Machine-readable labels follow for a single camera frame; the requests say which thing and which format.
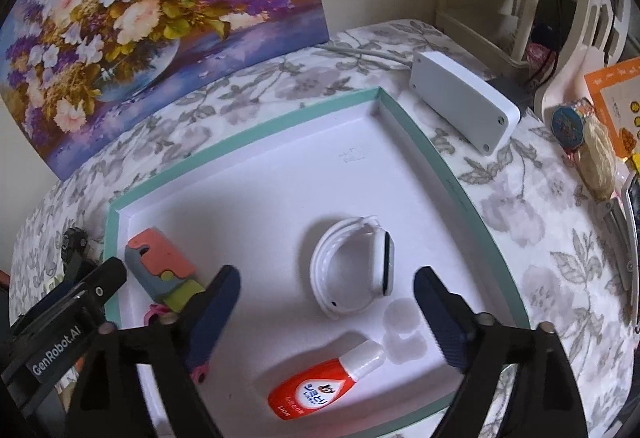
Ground white smart watch band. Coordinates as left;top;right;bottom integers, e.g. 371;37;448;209
309;216;395;320

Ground white shelf unit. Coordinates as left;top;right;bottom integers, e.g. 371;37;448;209
436;0;639;120

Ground wrapped candy snacks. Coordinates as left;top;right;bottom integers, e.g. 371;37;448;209
551;99;616;202

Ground floral patterned table cloth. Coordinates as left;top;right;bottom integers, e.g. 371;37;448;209
9;20;639;437

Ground teal white tray box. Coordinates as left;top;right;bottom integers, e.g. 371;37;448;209
105;89;529;437

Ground red white glue bottle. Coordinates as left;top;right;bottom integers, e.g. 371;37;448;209
267;340;386;421

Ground pink smart watch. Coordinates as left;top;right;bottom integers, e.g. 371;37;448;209
143;304;209;385

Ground orange booklet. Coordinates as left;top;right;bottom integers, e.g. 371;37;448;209
585;57;640;160

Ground white rectangular device box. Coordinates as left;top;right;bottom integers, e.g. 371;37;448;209
409;51;522;156

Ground flower painting canvas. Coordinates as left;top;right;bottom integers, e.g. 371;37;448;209
1;0;329;179

